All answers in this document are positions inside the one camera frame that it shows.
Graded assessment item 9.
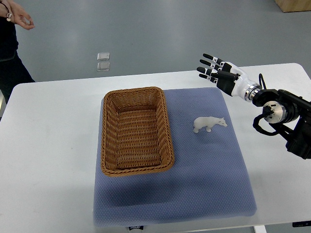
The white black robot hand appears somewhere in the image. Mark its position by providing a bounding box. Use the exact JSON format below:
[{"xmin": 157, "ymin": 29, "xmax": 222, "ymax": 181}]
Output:
[{"xmin": 197, "ymin": 53, "xmax": 260, "ymax": 100}]

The white polar bear figurine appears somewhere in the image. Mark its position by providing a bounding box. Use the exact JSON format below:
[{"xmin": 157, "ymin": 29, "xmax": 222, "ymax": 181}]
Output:
[{"xmin": 193, "ymin": 116, "xmax": 227, "ymax": 133}]

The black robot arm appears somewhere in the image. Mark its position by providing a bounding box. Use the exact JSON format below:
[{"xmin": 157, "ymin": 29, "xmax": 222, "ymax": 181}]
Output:
[{"xmin": 197, "ymin": 53, "xmax": 311, "ymax": 159}]

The brown wicker basket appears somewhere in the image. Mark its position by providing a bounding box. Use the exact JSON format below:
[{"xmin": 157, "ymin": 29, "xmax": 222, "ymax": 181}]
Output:
[{"xmin": 101, "ymin": 86, "xmax": 174, "ymax": 177}]

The person's hand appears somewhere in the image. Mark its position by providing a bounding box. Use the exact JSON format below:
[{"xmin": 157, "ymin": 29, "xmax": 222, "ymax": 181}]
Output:
[{"xmin": 5, "ymin": 0, "xmax": 35, "ymax": 30}]

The blue quilted mat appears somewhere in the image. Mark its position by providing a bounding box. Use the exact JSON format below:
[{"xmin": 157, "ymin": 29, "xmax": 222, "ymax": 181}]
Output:
[{"xmin": 93, "ymin": 87, "xmax": 257, "ymax": 227}]

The lower floor metal plate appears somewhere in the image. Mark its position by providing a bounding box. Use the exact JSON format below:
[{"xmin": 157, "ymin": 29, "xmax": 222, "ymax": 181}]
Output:
[{"xmin": 97, "ymin": 62, "xmax": 110, "ymax": 71}]

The floor metal plate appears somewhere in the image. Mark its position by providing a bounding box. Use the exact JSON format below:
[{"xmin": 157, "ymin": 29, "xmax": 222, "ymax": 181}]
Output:
[
  {"xmin": 97, "ymin": 62, "xmax": 110, "ymax": 71},
  {"xmin": 97, "ymin": 52, "xmax": 110, "ymax": 61}
]

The upper floor metal plate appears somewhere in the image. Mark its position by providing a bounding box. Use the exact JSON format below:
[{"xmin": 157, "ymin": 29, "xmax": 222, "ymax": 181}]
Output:
[{"xmin": 97, "ymin": 52, "xmax": 110, "ymax": 61}]

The black table control panel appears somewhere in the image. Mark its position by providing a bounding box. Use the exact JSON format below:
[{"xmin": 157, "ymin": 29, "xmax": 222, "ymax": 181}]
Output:
[{"xmin": 292, "ymin": 221, "xmax": 311, "ymax": 228}]

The person in dark clothes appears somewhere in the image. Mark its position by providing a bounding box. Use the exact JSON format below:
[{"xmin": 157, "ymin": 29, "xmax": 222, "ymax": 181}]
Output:
[{"xmin": 0, "ymin": 0, "xmax": 34, "ymax": 103}]

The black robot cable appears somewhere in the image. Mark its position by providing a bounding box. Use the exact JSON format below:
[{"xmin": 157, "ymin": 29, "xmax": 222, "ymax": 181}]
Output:
[{"xmin": 258, "ymin": 73, "xmax": 268, "ymax": 90}]

